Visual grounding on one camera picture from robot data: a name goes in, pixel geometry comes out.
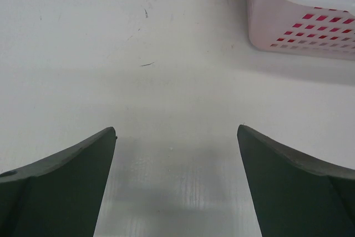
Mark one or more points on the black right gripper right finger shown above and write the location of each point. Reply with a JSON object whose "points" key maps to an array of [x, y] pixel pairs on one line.
{"points": [[293, 193]]}

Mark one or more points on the white plastic laundry basket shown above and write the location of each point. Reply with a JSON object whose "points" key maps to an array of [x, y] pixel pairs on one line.
{"points": [[315, 28]]}

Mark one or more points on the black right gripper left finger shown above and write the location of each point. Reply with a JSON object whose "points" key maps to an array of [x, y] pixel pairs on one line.
{"points": [[59, 195]]}

